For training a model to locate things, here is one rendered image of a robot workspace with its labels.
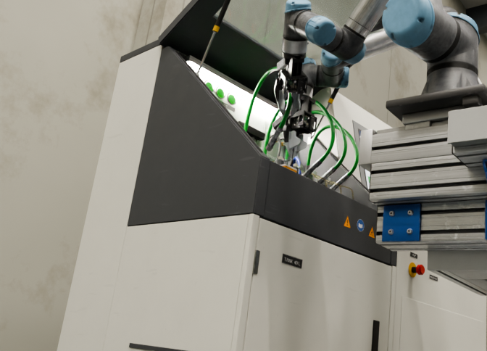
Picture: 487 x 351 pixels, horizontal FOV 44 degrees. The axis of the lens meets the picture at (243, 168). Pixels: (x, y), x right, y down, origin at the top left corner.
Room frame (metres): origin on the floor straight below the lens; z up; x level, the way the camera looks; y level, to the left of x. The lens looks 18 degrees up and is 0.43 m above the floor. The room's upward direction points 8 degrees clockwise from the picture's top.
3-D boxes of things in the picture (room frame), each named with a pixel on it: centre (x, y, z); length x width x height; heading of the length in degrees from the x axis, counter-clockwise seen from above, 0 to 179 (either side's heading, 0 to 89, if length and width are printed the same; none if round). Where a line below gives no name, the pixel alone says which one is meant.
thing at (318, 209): (1.76, -0.28, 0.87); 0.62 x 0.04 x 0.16; 133
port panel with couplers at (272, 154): (2.29, -0.12, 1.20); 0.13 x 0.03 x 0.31; 133
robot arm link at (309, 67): (1.88, -0.17, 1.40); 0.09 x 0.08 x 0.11; 80
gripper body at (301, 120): (1.88, -0.17, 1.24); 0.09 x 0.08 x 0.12; 43
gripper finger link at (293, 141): (1.87, -0.16, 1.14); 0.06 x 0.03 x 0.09; 43
